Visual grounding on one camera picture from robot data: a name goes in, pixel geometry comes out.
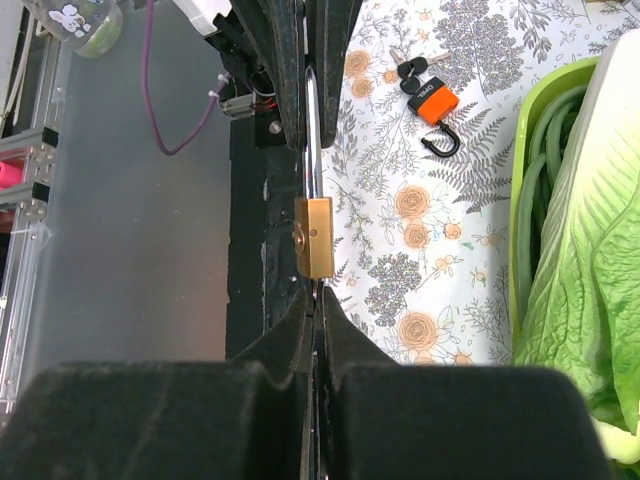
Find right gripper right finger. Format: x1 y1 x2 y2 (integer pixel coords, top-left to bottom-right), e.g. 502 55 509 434
322 289 612 479

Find clear plastic bottle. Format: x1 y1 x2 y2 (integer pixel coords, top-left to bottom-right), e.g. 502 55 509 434
23 0 123 58

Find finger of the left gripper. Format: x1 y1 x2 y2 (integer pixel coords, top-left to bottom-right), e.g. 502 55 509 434
231 0 306 150
305 0 362 148

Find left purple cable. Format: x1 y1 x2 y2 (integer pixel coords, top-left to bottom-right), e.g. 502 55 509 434
142 0 224 157

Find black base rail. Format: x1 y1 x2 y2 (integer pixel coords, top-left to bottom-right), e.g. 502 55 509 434
225 117 305 360

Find orange black padlock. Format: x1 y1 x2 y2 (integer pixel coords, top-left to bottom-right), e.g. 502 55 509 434
408 76 460 158

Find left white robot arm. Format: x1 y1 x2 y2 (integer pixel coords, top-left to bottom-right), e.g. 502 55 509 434
176 0 362 151

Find green oval tray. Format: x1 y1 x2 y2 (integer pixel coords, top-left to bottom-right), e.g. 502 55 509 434
508 57 599 347

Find black key bunch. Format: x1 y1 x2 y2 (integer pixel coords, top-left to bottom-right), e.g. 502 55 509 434
390 49 452 95

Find small brass padlock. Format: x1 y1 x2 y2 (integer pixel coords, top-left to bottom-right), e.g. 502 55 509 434
292 66 334 281

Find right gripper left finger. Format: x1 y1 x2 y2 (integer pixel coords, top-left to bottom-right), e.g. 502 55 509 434
1 290 311 479

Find large napa cabbage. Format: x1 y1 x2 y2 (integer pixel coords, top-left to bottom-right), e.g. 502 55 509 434
512 30 639 469

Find green long beans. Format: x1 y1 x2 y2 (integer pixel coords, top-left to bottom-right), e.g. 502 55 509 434
509 82 587 327

